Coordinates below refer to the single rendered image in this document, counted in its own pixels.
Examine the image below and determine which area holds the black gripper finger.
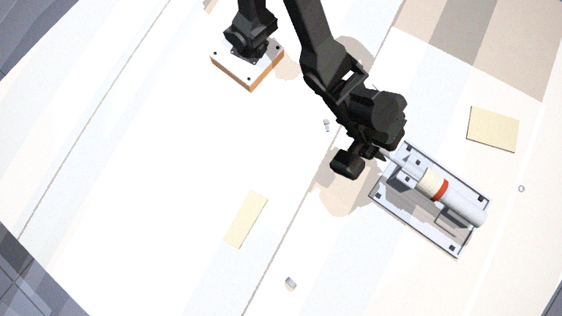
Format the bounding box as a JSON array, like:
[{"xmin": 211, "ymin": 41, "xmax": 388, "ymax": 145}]
[{"xmin": 358, "ymin": 146, "xmax": 386, "ymax": 162}]

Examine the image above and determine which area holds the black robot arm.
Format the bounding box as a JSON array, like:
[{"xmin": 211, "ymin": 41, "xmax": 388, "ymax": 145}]
[{"xmin": 222, "ymin": 0, "xmax": 407, "ymax": 151}]

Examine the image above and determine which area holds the grey metal shaft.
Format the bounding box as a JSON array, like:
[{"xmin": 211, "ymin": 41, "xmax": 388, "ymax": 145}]
[{"xmin": 373, "ymin": 144, "xmax": 406, "ymax": 168}]

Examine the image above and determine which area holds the orange-red ring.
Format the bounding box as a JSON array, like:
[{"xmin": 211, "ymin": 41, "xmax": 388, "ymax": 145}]
[{"xmin": 429, "ymin": 179, "xmax": 449, "ymax": 202}]

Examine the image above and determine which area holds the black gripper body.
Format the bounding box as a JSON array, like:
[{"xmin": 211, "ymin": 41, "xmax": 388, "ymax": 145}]
[{"xmin": 329, "ymin": 91, "xmax": 408, "ymax": 181}]

